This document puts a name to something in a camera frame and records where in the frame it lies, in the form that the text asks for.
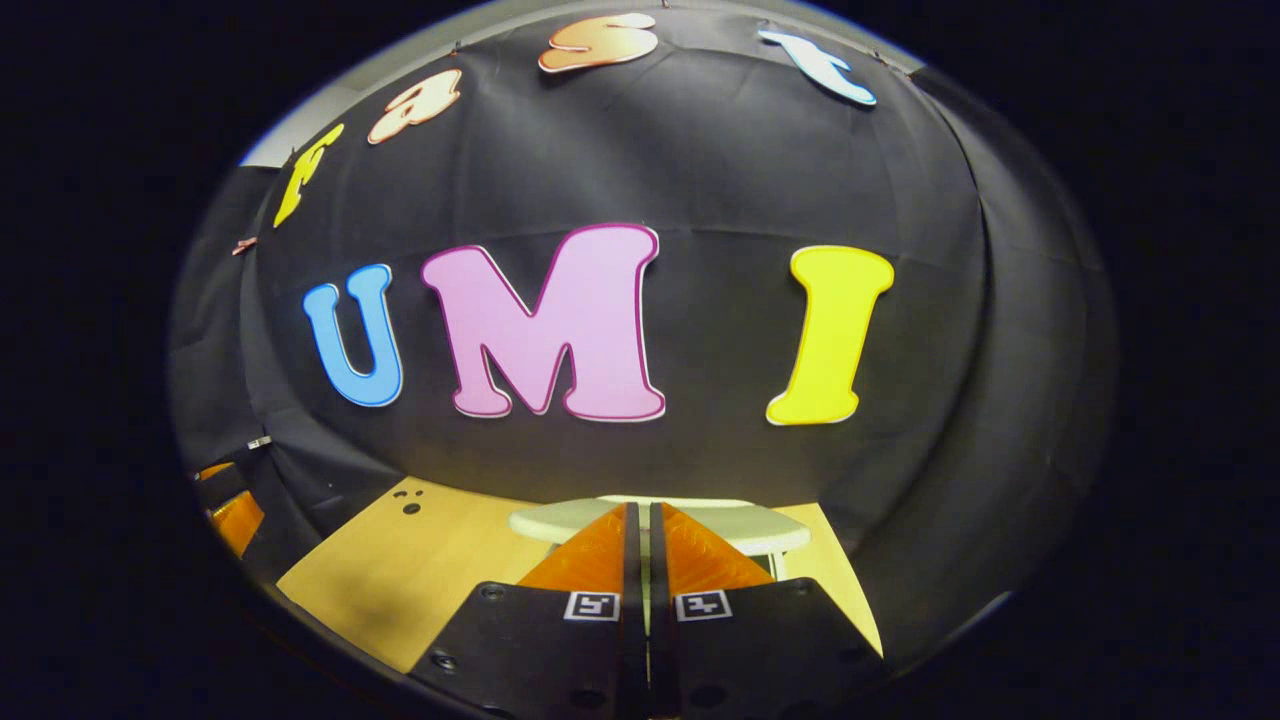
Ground black backdrop cloth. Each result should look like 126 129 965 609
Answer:
170 0 1119 661

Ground wooden desktop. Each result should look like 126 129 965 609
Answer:
277 476 884 673

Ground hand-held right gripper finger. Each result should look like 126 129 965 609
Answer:
410 503 647 720
648 503 886 720

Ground pale green desktop garbage bin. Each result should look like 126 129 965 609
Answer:
508 495 813 581

